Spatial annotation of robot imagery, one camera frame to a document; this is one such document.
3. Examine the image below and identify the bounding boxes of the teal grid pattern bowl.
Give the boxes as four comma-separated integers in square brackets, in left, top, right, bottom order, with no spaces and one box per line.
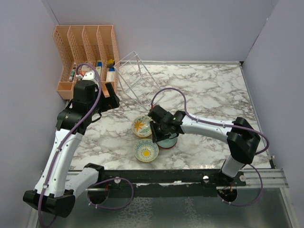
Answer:
[157,137,178,149]

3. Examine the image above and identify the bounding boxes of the orange flower leaf bowl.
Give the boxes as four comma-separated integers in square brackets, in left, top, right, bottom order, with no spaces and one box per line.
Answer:
[131,116,152,138]

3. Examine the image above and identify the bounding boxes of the small items in organizer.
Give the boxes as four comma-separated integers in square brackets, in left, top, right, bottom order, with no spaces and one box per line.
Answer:
[68,60,116,82]

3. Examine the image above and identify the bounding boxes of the peach plastic file organizer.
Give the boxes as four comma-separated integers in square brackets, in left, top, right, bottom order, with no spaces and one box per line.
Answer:
[53,25,120,100]

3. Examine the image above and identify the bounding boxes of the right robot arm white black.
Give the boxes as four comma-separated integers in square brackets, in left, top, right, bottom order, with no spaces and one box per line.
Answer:
[148,106,261,186]

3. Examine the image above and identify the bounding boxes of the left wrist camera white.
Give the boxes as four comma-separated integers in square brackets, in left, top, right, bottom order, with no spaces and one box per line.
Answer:
[82,70,98,84]

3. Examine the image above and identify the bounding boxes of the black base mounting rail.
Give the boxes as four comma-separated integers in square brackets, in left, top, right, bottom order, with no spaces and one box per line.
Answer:
[93,169,246,198]

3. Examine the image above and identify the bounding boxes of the yellow sun blue bowl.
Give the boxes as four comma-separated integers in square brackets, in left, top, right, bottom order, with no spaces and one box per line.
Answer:
[133,139,159,163]

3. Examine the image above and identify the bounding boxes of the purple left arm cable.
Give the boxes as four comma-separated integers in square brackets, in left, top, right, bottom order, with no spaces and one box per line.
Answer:
[38,63,103,228]

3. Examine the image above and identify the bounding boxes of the white wire dish rack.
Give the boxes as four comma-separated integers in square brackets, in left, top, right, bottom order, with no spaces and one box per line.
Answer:
[114,51,161,110]

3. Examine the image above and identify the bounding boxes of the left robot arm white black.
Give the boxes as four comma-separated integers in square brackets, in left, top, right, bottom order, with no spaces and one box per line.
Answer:
[23,80,120,218]

